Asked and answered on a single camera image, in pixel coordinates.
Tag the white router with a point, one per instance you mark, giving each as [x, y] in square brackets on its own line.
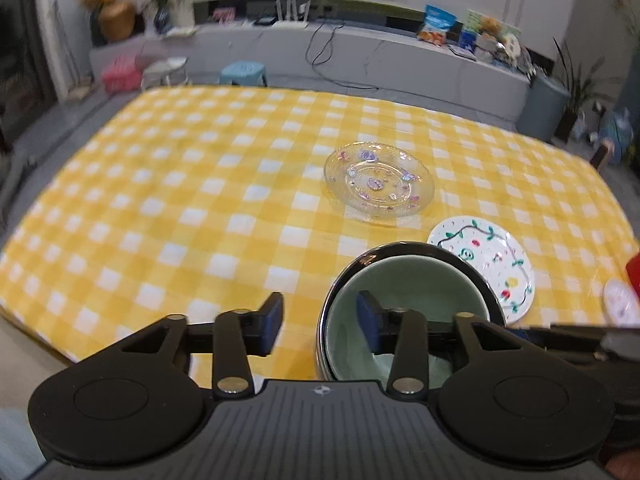
[292, 21]

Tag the tall potted plant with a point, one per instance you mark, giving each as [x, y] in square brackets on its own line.
[567, 125]

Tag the blue green plastic bag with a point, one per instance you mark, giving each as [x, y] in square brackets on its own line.
[620, 130]

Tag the blue steel bowl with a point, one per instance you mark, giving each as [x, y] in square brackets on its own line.
[321, 330]

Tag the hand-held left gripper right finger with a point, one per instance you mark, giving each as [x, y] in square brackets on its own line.
[367, 325]

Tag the pink picture card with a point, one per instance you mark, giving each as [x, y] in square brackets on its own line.
[225, 14]

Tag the white stool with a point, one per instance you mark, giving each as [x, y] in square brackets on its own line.
[165, 65]

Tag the person's right hand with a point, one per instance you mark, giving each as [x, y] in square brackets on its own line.
[622, 467]

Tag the yellow checkered tablecloth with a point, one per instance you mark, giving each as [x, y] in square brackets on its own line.
[200, 210]

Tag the grey trash bin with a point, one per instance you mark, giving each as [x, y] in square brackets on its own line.
[542, 110]

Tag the dark glass door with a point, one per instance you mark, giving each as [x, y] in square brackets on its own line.
[25, 60]

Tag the clear glass plate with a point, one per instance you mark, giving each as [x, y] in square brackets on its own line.
[380, 185]

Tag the brown vase with dried flowers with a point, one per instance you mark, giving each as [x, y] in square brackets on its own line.
[117, 22]

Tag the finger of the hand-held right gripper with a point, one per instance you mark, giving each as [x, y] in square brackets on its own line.
[565, 340]

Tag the pink basket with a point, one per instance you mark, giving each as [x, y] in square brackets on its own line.
[122, 76]

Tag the blue snack bag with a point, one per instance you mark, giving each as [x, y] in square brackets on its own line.
[436, 25]

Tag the green ceramic bowl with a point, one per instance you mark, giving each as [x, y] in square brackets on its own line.
[410, 280]

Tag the white television cabinet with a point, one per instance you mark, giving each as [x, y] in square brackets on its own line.
[400, 65]

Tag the small beige floor appliance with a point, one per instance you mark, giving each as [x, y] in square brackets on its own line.
[602, 155]

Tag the white fruit-painted plate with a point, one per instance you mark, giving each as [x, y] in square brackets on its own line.
[500, 260]

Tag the light blue stool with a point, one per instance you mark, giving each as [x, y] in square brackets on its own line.
[242, 67]

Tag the red cup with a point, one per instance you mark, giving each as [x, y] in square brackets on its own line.
[634, 275]

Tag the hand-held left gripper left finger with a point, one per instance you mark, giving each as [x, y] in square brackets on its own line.
[270, 320]

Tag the small white plate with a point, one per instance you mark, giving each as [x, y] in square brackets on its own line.
[625, 305]

